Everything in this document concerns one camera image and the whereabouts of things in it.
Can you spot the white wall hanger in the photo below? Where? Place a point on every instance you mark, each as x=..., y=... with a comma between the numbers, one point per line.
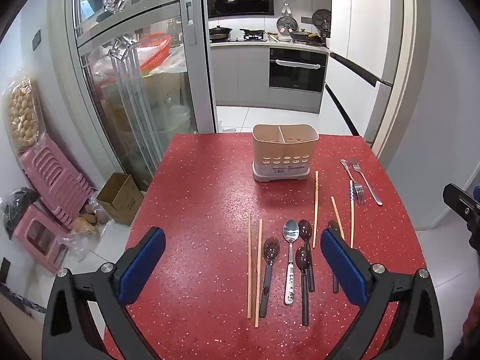
x=287, y=3

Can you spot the pink plastic stool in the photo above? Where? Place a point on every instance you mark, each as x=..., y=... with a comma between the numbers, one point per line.
x=39, y=238

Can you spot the black frying pan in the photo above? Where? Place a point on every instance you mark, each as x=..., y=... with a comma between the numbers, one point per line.
x=252, y=31

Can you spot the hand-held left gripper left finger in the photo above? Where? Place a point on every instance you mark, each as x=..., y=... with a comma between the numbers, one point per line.
x=144, y=262

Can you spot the beige cutlery holder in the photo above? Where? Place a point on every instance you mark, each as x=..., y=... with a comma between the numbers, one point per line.
x=285, y=157

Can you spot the wooden chopstick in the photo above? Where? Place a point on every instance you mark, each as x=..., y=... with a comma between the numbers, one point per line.
x=337, y=213
x=258, y=277
x=316, y=202
x=248, y=266

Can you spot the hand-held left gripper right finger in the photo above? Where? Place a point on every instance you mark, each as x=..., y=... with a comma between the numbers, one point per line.
x=343, y=266

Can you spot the metal fork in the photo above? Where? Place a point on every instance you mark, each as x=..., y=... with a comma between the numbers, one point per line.
x=350, y=176
x=369, y=187

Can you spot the clear plastic bag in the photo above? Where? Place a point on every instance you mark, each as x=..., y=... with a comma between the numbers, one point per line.
x=225, y=127
x=84, y=228

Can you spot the black wall switch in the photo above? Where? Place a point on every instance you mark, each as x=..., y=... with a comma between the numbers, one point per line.
x=36, y=41

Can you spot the black built-in oven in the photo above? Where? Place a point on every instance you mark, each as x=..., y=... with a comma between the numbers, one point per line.
x=298, y=69

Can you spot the blue patterned chopstick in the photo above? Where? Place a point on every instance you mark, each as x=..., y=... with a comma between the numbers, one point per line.
x=351, y=217

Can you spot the black plastic bag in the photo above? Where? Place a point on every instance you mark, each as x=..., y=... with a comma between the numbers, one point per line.
x=17, y=206

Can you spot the orange plastic basket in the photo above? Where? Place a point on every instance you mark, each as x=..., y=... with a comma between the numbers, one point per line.
x=153, y=45

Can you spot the gas stove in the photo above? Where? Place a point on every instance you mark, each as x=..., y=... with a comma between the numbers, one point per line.
x=255, y=38

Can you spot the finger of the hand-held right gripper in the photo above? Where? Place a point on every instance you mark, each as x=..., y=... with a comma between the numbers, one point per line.
x=459, y=200

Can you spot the bag of round beige balls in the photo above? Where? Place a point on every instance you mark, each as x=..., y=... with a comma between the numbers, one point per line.
x=20, y=114

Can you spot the sliding glass door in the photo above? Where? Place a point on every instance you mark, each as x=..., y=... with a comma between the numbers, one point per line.
x=198, y=93

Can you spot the stack of pink stools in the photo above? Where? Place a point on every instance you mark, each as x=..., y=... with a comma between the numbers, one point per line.
x=52, y=180

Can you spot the black wall outlet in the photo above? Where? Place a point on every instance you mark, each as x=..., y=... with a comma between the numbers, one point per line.
x=3, y=270

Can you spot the round grey pan lid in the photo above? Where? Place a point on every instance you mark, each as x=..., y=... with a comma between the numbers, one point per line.
x=321, y=18
x=287, y=23

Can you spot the cardboard box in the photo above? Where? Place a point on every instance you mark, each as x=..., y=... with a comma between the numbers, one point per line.
x=120, y=198

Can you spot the black wok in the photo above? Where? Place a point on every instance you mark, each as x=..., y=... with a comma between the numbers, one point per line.
x=220, y=30

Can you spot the white refrigerator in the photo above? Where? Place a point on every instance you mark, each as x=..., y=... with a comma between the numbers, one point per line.
x=360, y=26

